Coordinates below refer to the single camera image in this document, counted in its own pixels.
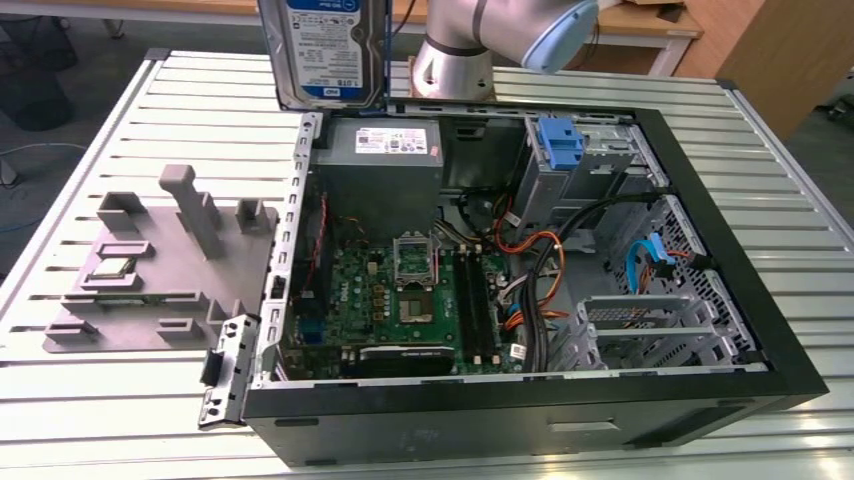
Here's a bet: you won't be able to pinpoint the grey power supply unit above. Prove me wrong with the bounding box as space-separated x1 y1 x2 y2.
310 117 446 239

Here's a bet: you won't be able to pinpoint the yellow black power wires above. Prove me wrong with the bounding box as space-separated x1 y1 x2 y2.
430 217 492 247

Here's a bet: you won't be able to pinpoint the metal socket cover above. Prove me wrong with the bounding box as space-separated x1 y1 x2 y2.
389 232 440 292

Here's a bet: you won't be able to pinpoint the blue expansion slot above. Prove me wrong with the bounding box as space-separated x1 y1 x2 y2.
298 318 328 348

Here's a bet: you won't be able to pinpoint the brown wooden cabinet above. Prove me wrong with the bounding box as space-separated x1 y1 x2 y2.
672 0 854 144

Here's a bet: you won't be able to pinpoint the black PC case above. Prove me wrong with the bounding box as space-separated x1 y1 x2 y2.
240 92 831 469

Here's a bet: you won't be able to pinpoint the black-clip RAM slot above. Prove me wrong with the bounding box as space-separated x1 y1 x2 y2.
464 245 492 366
446 245 473 365

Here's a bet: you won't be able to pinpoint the green RAM stick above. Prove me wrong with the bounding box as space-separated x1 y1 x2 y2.
91 294 167 308

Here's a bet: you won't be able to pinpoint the red orange yellow wire bundle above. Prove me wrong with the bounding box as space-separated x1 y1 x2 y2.
492 229 569 334

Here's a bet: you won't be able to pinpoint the green motherboard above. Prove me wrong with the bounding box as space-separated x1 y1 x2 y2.
290 243 529 377

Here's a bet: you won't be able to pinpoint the grey card retention bracket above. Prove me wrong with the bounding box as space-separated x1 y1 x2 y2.
197 312 262 432

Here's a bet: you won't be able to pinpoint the blue data wire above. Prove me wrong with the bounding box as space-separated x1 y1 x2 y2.
624 233 673 297

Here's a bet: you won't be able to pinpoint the silver drive cage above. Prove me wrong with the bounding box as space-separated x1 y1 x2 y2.
512 114 672 241

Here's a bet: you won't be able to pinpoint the wooden desk white frame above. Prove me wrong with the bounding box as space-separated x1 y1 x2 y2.
392 0 705 77
0 0 261 40

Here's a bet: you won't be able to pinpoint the grey parts rack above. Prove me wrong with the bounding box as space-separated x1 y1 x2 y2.
39 163 281 355

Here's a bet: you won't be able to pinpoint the white-clip RAM slot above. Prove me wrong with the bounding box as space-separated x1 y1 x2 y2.
454 243 482 366
473 243 502 366

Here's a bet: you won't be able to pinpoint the blue plastic drive latch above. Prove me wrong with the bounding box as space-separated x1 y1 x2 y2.
534 117 586 172

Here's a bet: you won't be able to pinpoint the silver CPU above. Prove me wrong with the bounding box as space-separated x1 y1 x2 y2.
89 258 139 282

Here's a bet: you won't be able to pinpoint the silver disk bay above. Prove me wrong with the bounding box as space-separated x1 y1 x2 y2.
570 293 739 372

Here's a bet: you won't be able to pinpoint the thick black cable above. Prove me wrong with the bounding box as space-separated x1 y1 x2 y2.
532 239 561 374
518 192 675 374

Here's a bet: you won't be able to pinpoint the disk power wire black plug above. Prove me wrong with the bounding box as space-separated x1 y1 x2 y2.
639 249 716 297

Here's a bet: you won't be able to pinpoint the hard disk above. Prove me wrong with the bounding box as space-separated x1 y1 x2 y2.
256 0 394 112

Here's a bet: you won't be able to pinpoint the black case fan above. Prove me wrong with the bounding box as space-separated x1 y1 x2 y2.
292 164 329 306

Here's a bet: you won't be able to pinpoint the CPU socket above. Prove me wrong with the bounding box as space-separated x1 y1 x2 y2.
397 289 444 326

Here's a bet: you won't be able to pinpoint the black graphics card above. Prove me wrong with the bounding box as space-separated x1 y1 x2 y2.
337 343 458 380

